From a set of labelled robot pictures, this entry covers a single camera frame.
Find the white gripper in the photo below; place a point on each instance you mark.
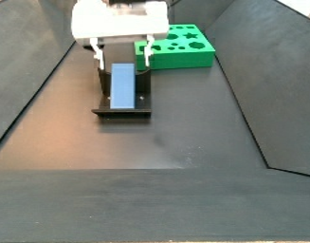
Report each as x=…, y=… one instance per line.
x=95, y=20

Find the blue rectangular block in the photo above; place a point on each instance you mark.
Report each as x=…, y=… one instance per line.
x=123, y=86

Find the green foam shape board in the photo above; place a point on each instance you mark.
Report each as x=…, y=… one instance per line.
x=184, y=50

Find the black curved fixture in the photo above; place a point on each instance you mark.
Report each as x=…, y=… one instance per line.
x=141, y=94

